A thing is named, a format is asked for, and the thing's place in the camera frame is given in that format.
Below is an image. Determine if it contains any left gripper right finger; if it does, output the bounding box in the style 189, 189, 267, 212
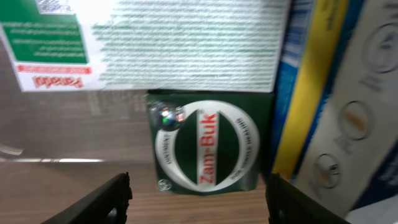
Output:
266, 174, 349, 224

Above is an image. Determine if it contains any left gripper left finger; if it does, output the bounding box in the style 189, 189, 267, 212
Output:
44, 172, 132, 224

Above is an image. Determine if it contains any small green square box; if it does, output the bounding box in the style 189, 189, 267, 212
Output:
146, 90, 274, 195

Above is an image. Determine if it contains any white plaster box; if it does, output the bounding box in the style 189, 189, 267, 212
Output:
294, 0, 397, 217

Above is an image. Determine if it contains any blue VapoDrops lozenge box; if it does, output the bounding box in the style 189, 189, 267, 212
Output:
264, 0, 365, 179

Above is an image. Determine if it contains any white green medicine box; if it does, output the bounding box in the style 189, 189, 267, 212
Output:
1, 0, 290, 93

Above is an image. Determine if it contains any clear plastic container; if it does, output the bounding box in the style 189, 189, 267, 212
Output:
1, 46, 152, 162

